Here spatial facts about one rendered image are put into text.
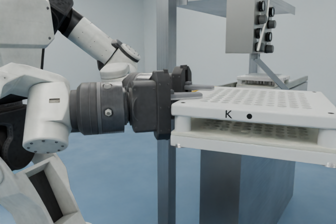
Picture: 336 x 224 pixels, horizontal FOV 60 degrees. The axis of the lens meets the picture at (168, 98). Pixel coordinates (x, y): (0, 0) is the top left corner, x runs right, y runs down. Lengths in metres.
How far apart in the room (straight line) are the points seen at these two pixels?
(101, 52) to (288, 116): 0.69
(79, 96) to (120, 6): 6.45
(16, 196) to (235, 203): 0.93
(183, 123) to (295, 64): 4.29
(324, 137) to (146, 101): 0.27
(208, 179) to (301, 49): 3.50
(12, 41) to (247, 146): 0.57
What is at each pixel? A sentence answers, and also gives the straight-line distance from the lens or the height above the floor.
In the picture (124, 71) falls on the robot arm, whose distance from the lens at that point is 0.73.
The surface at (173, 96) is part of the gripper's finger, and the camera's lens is 0.50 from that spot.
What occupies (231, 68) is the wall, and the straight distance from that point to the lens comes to 5.32.
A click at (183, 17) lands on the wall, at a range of 6.17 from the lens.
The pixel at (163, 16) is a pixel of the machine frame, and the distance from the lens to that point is 1.19.
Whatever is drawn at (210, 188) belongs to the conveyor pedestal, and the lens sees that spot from 1.44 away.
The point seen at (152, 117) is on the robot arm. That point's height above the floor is 1.03.
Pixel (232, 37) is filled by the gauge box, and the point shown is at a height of 1.19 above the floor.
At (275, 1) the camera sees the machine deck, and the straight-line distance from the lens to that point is 1.34.
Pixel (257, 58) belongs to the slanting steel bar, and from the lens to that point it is 1.26.
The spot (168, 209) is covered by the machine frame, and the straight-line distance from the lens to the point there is 1.35.
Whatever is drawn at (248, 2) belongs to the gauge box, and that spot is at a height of 1.31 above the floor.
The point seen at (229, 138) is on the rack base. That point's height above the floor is 1.01.
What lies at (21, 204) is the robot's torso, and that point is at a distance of 0.83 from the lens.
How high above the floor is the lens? 1.15
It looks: 9 degrees down
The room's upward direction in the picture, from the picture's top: straight up
